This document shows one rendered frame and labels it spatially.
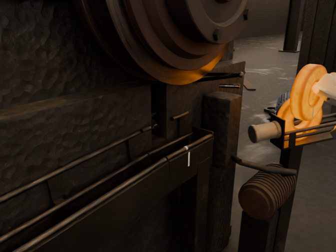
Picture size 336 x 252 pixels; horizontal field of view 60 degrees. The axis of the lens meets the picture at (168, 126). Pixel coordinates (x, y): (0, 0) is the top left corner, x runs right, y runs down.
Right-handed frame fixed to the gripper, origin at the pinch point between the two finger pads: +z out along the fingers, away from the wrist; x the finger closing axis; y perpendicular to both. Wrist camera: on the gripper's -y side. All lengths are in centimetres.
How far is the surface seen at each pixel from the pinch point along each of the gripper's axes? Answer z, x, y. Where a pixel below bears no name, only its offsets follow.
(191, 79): 13.6, 33.9, -0.3
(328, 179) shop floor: 2, -111, -86
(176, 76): 13.1, 39.3, 1.3
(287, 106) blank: 5.7, -5.5, -11.0
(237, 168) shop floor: 48, -77, -100
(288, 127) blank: 3.0, -6.5, -17.5
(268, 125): 6.7, -0.2, -17.7
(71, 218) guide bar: 3, 67, -18
